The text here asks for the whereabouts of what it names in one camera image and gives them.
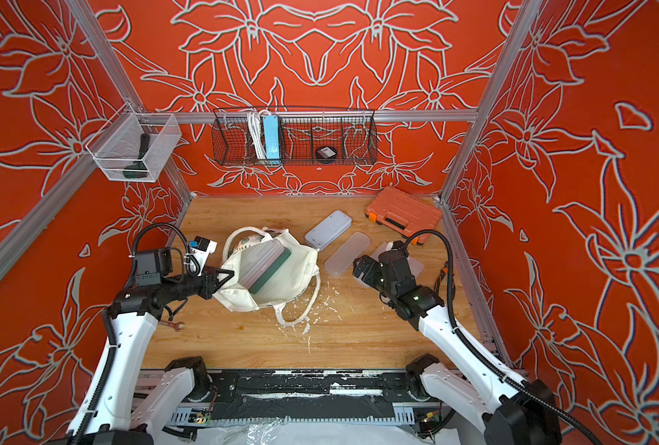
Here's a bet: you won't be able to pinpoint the light blue power bank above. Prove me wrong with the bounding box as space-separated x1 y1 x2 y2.
263 115 281 162

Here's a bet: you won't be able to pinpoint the dark green flashlight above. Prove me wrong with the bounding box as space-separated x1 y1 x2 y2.
123 133 151 179

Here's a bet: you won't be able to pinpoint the orange handled pliers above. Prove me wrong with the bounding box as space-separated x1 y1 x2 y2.
438 261 456 299

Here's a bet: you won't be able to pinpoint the black wire wall basket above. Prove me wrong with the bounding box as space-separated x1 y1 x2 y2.
211 106 379 168

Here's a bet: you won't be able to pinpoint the clear plastic wall bin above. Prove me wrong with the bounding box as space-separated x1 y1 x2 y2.
85 111 181 183

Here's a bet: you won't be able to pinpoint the translucent frosted pencil case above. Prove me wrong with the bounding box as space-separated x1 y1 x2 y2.
324 232 370 276

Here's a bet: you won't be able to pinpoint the orange plastic tool case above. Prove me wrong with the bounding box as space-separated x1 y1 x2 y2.
365 187 442 239

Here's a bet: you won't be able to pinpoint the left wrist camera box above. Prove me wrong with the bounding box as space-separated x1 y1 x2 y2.
132 237 218 287

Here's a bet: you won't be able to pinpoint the green edged case in bag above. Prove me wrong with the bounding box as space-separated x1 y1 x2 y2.
239 240 291 294

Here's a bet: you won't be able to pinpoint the white printed canvas tote bag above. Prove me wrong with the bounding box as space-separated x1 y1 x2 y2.
213 226 321 327

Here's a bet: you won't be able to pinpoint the white coiled cable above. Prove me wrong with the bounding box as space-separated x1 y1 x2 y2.
247 110 266 162

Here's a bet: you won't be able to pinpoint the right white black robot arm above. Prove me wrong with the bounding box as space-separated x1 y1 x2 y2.
353 230 600 444

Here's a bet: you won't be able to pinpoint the small metal wrench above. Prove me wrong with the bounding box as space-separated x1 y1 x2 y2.
158 320 185 332

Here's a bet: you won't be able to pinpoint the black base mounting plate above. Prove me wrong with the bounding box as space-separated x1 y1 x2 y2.
169 369 448 428

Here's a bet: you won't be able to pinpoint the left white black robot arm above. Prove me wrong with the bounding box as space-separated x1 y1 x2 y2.
60 266 234 444

